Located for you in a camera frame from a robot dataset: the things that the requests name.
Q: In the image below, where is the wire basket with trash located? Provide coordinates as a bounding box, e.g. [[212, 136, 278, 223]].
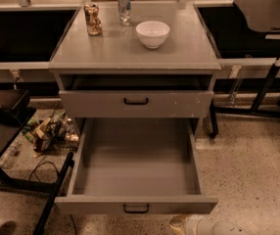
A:
[[22, 109, 79, 154]]

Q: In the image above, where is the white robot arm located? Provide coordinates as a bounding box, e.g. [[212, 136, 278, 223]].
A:
[[169, 214, 250, 235]]

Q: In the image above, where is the black floor cable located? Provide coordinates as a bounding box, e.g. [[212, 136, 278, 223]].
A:
[[28, 156, 79, 235]]

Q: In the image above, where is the crushed gold can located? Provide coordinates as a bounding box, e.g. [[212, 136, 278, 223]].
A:
[[84, 3, 102, 36]]

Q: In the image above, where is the silver drink can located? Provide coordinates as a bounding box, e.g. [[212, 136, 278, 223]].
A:
[[117, 0, 131, 25]]

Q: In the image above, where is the white ceramic bowl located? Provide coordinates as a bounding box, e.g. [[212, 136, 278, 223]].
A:
[[136, 21, 170, 49]]

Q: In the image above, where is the grey drawer cabinet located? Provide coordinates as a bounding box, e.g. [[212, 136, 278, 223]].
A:
[[49, 1, 220, 134]]

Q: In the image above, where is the black side table left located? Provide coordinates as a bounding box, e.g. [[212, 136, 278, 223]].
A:
[[0, 89, 74, 235]]

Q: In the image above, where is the grey drawer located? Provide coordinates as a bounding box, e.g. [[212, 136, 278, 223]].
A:
[[56, 118, 217, 214], [59, 74, 215, 119]]

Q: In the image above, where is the grey top drawer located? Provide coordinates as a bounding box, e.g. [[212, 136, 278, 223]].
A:
[[59, 74, 215, 119]]

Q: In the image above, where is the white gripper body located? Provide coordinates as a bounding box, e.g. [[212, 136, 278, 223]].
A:
[[183, 214, 205, 235]]

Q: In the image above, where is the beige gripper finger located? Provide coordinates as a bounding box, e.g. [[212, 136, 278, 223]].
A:
[[169, 215, 187, 235]]

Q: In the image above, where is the clear plastic bottle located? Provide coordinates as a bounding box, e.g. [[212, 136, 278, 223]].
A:
[[0, 143, 19, 168]]

